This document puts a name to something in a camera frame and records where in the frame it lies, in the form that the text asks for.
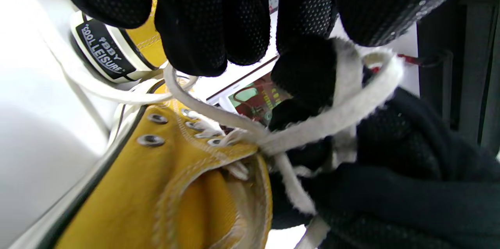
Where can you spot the person's right hand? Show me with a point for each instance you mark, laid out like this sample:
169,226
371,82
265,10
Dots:
390,202

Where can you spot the person's left hand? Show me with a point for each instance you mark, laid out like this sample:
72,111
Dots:
203,15

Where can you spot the yellow shoe with white laces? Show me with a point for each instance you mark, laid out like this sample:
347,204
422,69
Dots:
144,42
136,186

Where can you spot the white pipe with red fittings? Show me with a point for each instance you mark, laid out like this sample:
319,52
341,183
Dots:
410,59

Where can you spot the dark framed window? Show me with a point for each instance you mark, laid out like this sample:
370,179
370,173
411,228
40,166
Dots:
461,65

